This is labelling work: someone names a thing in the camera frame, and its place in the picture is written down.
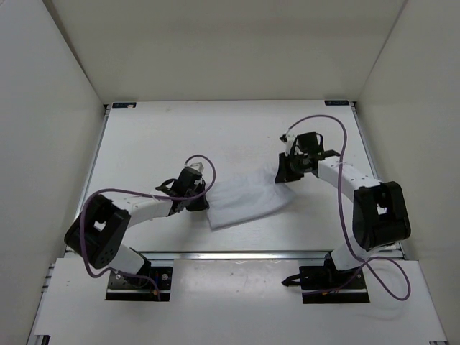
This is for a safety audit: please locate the left corner label sticker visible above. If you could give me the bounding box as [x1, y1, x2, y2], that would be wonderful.
[111, 102, 137, 109]

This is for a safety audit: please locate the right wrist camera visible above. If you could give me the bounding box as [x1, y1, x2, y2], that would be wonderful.
[280, 132, 324, 156]

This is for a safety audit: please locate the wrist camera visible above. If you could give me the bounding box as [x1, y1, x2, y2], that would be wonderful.
[155, 162, 204, 201]
[280, 132, 324, 156]

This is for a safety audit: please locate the white skirt cloth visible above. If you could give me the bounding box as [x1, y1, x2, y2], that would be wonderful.
[206, 165, 296, 230]

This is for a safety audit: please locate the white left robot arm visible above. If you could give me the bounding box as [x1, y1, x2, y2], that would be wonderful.
[64, 178, 211, 290]

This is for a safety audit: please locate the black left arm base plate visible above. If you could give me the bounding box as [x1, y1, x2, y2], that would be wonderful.
[105, 264, 173, 302]

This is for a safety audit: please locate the white front cover board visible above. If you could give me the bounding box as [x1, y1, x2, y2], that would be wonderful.
[34, 258, 447, 344]

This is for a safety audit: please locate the right corner label sticker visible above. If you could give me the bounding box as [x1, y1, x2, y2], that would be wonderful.
[324, 100, 350, 106]

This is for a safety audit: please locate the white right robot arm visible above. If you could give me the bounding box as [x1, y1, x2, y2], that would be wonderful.
[275, 150, 411, 288]

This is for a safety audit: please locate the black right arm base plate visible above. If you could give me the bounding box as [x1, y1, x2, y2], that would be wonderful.
[281, 260, 370, 305]

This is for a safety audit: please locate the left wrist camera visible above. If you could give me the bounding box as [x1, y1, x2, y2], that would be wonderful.
[155, 162, 204, 201]

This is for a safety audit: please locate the corner label sticker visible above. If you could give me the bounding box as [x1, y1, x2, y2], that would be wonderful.
[324, 100, 350, 106]
[111, 102, 137, 109]

